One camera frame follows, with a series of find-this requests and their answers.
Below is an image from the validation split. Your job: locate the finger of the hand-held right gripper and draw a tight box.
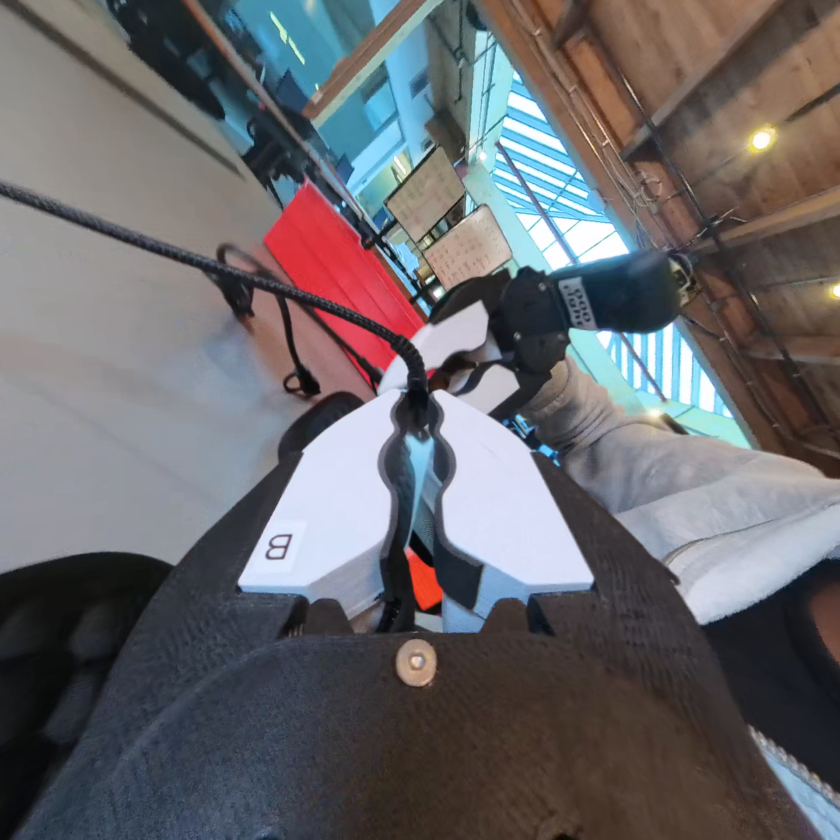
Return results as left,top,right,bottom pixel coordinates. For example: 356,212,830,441
377,307,492,395
453,360,522,416

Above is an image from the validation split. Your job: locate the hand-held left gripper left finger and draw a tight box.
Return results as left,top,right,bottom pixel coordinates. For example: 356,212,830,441
238,389,417,632

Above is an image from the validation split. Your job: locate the small handwritten whiteboard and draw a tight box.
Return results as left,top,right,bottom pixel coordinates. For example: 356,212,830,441
385,146,467,244

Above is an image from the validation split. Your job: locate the red plastic bin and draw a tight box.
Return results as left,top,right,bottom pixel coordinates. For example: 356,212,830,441
264,180,429,389

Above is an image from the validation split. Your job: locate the black office chair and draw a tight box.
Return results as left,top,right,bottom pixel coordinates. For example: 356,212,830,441
244,108,312,191

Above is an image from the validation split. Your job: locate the black braided usb-c cable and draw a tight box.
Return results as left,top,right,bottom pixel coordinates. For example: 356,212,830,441
0,180,431,427

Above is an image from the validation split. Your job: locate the large handwritten whiteboard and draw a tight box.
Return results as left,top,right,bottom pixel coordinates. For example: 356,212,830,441
423,205,514,291

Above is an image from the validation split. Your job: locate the glass skylight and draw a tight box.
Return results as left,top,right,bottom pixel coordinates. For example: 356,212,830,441
492,69,736,421

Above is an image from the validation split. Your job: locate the wooden pillar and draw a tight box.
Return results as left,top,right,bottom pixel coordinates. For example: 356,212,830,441
303,0,447,127

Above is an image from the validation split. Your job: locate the person's black shirt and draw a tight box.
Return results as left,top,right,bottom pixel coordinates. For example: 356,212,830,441
702,561,840,788

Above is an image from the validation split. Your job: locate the dark foam pad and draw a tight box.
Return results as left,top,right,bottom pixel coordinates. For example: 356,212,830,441
277,392,366,463
0,553,175,821

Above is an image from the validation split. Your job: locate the person's right forearm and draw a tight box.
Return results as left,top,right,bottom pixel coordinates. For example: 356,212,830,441
518,357,756,519

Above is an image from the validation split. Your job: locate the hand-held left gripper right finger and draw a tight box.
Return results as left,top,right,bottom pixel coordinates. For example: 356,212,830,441
430,390,595,621

